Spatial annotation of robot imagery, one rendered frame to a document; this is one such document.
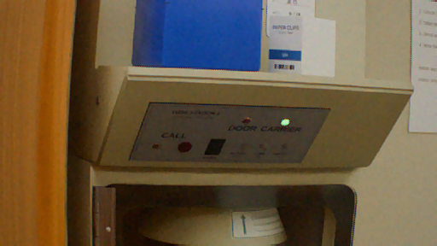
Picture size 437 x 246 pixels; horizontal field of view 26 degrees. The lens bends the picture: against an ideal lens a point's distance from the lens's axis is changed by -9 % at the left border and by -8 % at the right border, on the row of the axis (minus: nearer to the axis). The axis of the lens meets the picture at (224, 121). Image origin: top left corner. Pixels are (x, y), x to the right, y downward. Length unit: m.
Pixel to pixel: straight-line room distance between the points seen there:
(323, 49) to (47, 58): 0.29
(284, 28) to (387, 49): 0.66
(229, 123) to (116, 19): 0.16
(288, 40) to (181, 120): 0.14
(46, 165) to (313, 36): 0.31
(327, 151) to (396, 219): 0.65
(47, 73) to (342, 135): 0.33
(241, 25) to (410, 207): 0.84
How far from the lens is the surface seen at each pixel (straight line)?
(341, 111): 1.03
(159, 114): 0.95
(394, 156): 1.69
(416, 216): 1.74
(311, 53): 1.01
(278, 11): 1.09
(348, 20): 1.13
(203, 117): 0.97
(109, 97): 0.96
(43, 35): 0.92
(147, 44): 0.97
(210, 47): 0.94
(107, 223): 1.03
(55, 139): 0.92
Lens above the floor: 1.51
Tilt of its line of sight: 3 degrees down
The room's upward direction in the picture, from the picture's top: 3 degrees clockwise
